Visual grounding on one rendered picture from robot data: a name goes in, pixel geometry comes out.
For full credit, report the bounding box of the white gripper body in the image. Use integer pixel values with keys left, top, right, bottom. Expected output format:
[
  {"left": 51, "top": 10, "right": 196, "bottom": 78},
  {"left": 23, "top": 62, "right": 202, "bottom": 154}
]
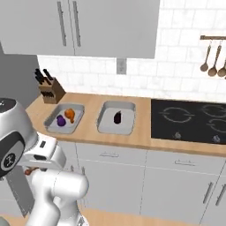
[{"left": 19, "top": 144, "right": 68, "bottom": 172}]

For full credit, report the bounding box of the orange chicken drumstick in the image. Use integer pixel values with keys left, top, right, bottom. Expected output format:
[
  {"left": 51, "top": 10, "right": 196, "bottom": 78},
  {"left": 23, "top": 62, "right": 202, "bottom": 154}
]
[
  {"left": 64, "top": 108, "right": 76, "bottom": 124},
  {"left": 24, "top": 167, "right": 40, "bottom": 177}
]

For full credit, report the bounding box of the grey tupperware tray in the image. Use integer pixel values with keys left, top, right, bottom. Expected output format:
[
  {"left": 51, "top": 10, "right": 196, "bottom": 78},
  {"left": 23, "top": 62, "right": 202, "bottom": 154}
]
[
  {"left": 95, "top": 100, "right": 137, "bottom": 137},
  {"left": 42, "top": 102, "right": 86, "bottom": 135}
]

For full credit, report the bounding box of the dark purple eggplant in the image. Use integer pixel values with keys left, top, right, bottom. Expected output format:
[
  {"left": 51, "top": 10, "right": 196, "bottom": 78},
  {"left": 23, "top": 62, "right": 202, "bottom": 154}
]
[{"left": 113, "top": 109, "right": 124, "bottom": 124}]

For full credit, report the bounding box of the grey drawer front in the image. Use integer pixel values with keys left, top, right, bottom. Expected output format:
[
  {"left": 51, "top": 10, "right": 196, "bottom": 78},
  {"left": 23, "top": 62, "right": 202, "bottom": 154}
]
[
  {"left": 55, "top": 139, "right": 79, "bottom": 172},
  {"left": 145, "top": 149, "right": 226, "bottom": 177},
  {"left": 75, "top": 142, "right": 148, "bottom": 166}
]

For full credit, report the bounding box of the wooden knife block with knives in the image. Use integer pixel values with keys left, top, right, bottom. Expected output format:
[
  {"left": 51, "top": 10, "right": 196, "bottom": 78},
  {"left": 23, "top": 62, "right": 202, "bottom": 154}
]
[{"left": 34, "top": 68, "right": 67, "bottom": 105}]

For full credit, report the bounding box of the grey base cupboard door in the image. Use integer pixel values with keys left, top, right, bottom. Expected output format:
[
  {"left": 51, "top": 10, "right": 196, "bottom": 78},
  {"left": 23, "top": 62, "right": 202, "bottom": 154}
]
[
  {"left": 77, "top": 159, "right": 147, "bottom": 216},
  {"left": 200, "top": 173, "right": 226, "bottom": 226},
  {"left": 139, "top": 167, "right": 221, "bottom": 226}
]

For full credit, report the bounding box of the grey fridge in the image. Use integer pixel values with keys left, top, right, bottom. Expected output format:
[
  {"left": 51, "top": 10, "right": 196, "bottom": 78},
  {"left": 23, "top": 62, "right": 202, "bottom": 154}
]
[{"left": 0, "top": 41, "right": 41, "bottom": 219}]

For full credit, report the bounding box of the black hob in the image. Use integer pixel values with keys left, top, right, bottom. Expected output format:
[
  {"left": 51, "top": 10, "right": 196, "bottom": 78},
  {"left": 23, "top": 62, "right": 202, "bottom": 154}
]
[{"left": 150, "top": 98, "right": 226, "bottom": 146}]

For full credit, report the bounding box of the wooden hanging spoon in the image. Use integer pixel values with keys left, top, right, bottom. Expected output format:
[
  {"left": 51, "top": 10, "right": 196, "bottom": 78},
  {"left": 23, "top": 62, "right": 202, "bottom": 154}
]
[
  {"left": 207, "top": 41, "right": 222, "bottom": 78},
  {"left": 200, "top": 41, "right": 213, "bottom": 73},
  {"left": 217, "top": 56, "right": 226, "bottom": 79}
]

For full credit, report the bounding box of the grey drawer handle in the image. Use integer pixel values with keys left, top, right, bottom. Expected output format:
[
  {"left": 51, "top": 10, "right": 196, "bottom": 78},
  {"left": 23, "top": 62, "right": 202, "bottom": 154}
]
[
  {"left": 99, "top": 151, "right": 120, "bottom": 159},
  {"left": 174, "top": 159, "right": 197, "bottom": 168}
]

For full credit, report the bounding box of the grey wall socket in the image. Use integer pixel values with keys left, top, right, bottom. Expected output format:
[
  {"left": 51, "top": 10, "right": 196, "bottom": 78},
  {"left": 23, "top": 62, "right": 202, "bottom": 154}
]
[{"left": 116, "top": 57, "right": 128, "bottom": 75}]

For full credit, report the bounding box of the grey wall cupboard door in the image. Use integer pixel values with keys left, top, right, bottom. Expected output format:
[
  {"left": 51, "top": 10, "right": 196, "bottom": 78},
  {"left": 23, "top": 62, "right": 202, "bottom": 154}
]
[
  {"left": 68, "top": 0, "right": 162, "bottom": 59},
  {"left": 0, "top": 0, "right": 76, "bottom": 57}
]

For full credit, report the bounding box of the grey wall cupboard handle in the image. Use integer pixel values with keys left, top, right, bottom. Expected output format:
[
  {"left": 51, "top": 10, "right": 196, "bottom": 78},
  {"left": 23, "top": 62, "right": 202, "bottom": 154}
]
[
  {"left": 72, "top": 0, "right": 82, "bottom": 48},
  {"left": 56, "top": 1, "right": 68, "bottom": 48}
]

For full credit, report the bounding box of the wooden tool rail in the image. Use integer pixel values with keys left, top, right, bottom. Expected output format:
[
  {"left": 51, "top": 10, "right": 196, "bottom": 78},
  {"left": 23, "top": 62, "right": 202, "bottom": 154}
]
[{"left": 200, "top": 34, "right": 226, "bottom": 41}]

